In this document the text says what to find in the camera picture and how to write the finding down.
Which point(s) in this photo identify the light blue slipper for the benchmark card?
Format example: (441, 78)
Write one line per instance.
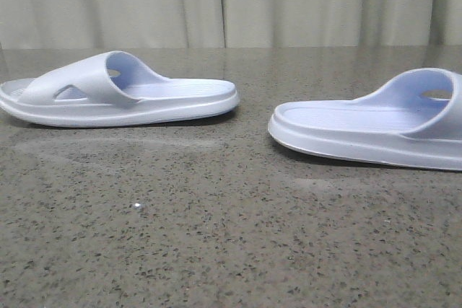
(114, 89)
(414, 120)

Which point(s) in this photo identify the white curtain backdrop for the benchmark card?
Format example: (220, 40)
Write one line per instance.
(227, 23)

